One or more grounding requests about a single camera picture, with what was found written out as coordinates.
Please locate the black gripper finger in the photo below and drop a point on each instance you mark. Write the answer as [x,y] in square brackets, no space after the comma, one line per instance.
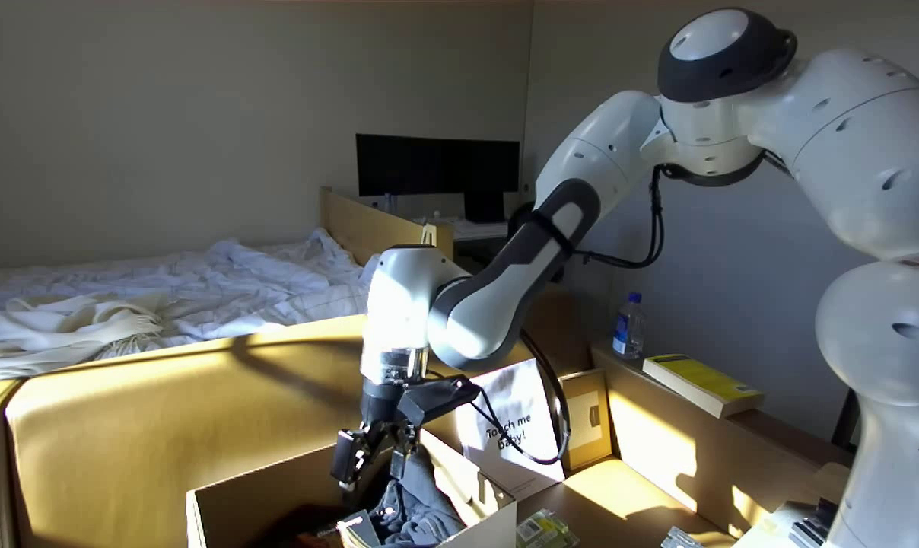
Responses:
[352,458]
[399,451]

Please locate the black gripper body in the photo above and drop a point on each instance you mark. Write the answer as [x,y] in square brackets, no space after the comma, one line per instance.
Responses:
[387,405]

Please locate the yellow book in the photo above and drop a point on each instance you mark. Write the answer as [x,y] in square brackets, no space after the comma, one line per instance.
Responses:
[703,386]

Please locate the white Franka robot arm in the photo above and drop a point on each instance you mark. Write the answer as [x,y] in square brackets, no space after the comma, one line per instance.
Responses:
[866,173]

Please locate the open cardboard box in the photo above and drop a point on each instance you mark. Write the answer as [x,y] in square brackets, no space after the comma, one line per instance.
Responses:
[566,335]
[264,496]

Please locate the small labelled cardboard box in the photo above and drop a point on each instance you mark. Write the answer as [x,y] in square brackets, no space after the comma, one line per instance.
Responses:
[586,417]

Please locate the blue clothing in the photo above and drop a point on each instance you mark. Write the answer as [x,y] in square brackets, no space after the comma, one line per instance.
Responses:
[418,508]

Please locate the printed paper sign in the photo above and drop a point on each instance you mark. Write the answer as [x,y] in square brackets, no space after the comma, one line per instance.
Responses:
[525,405]

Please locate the black computer monitor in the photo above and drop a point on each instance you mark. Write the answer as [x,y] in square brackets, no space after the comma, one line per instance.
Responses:
[429,170]

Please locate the white crumpled bedding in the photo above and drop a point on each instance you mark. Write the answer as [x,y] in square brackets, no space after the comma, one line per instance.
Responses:
[157,305]

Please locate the blue label water bottle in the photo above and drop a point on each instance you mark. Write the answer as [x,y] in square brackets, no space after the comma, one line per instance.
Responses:
[627,334]

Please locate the crumpled plastic wrapper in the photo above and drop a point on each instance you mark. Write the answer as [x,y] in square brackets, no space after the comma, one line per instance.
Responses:
[680,537]

